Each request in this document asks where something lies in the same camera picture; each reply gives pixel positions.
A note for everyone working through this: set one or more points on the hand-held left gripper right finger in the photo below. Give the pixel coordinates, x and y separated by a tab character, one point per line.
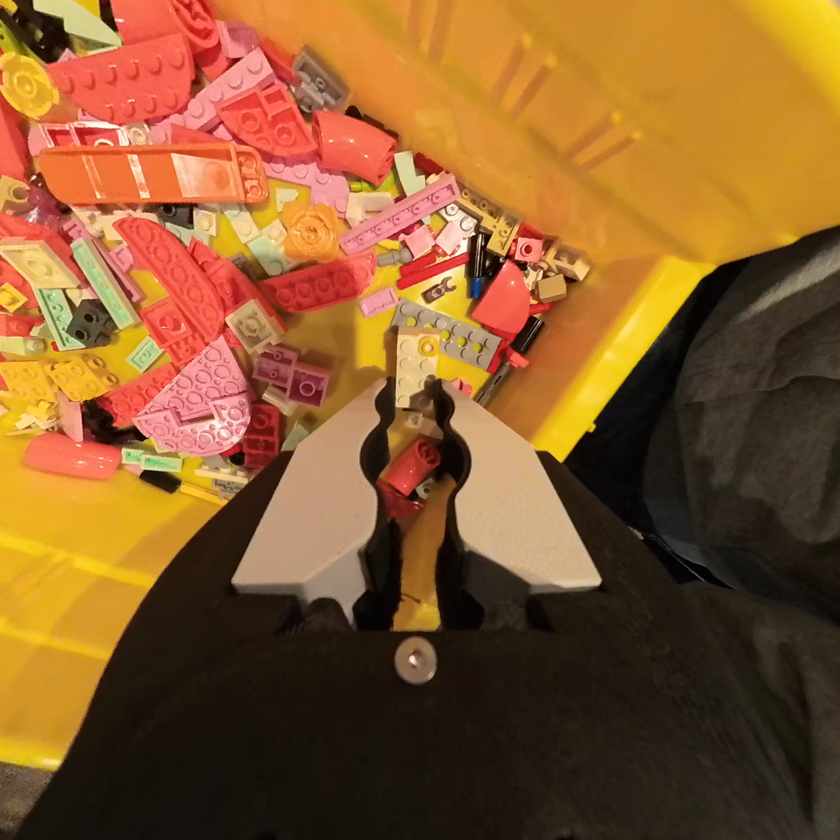
525	525

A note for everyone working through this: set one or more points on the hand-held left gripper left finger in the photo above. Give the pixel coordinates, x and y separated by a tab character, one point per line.
302	525

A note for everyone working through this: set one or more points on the cream toy brick plate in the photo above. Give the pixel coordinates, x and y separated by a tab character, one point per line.
413	361

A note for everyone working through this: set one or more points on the pile of toy bricks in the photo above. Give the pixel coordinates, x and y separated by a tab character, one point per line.
170	275

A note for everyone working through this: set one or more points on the yellow plastic bin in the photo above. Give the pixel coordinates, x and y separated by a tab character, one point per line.
590	131

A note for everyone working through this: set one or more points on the dark cloth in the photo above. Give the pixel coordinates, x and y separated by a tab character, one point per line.
754	426

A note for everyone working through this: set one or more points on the long orange toy brick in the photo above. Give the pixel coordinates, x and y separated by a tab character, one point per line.
131	174

